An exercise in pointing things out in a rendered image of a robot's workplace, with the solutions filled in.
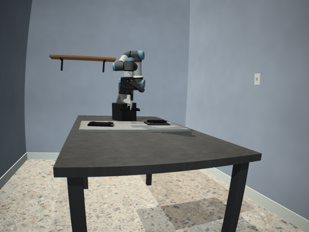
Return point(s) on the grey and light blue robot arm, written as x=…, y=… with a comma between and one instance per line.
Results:
x=130, y=63

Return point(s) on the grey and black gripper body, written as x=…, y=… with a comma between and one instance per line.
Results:
x=123, y=89

